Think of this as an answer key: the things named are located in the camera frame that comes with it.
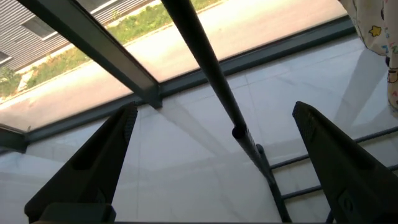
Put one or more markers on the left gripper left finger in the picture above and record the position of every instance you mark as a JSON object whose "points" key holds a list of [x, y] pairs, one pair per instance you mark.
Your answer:
{"points": [[87, 174]]}

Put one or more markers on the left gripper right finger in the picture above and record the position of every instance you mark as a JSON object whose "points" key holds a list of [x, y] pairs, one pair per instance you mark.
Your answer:
{"points": [[348, 174]]}

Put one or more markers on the cream printed garment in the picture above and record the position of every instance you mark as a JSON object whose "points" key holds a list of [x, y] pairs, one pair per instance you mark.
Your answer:
{"points": [[376, 28]]}

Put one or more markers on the black clothes rack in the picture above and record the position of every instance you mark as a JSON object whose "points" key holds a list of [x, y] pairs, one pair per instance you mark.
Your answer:
{"points": [[205, 62]]}

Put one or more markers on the window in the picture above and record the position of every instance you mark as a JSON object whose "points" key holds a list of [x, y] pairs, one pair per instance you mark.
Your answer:
{"points": [[93, 46]]}

